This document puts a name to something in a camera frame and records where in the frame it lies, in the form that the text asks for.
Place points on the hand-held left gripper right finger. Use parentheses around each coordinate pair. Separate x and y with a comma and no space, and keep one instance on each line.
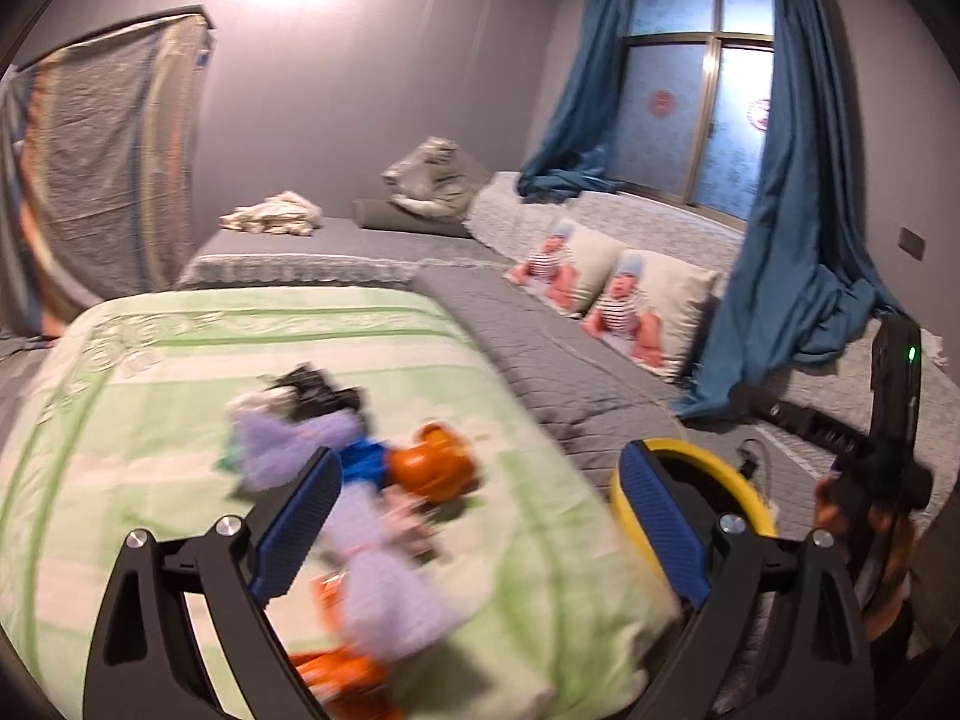
(664,517)

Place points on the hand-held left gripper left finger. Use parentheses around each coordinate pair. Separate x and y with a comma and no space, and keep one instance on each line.
(300,517)

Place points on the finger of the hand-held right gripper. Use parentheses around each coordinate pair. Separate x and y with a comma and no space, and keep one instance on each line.
(810,426)

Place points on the yellow bin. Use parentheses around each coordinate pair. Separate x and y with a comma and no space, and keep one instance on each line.
(720,461)

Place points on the purple plastic wrapper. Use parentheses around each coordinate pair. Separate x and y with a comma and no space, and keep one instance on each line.
(285,439)
(397,585)

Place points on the green snack packet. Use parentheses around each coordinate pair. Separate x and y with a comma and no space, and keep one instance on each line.
(227,457)

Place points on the black wrapper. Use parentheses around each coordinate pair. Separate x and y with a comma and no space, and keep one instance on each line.
(311,390)

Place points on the orange wrapper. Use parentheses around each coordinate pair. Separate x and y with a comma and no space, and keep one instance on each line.
(435,469)

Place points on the orange snack packet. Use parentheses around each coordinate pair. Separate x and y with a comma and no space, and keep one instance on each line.
(352,679)

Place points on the person's right hand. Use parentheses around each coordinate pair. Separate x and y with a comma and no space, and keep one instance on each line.
(894,547)

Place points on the blue curtain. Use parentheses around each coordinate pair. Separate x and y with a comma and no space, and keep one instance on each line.
(795,240)
(589,90)

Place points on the green patterned quilt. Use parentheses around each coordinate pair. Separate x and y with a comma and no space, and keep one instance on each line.
(150,405)

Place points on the baby print pillow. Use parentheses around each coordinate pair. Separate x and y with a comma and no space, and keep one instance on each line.
(562,266)
(645,315)

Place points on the grey quilted bedspread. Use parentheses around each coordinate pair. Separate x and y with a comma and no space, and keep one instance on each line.
(540,360)

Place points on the light grey textured cover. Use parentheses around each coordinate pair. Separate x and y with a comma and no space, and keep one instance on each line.
(675,221)

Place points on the grey bed sheet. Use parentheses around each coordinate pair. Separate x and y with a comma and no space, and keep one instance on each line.
(300,259)

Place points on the white crumpled cloth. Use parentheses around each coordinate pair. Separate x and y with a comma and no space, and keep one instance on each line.
(274,214)

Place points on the grey bolster pillow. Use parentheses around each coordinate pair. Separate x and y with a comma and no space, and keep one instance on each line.
(405,219)

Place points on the frosted glass window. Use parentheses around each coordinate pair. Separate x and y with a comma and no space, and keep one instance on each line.
(675,120)

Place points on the white tiger plush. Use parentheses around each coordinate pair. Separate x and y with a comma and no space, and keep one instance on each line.
(431,176)

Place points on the striped hanging cloth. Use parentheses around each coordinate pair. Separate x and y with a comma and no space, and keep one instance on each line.
(97,165)

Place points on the wall socket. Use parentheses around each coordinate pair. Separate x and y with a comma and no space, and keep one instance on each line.
(912,244)

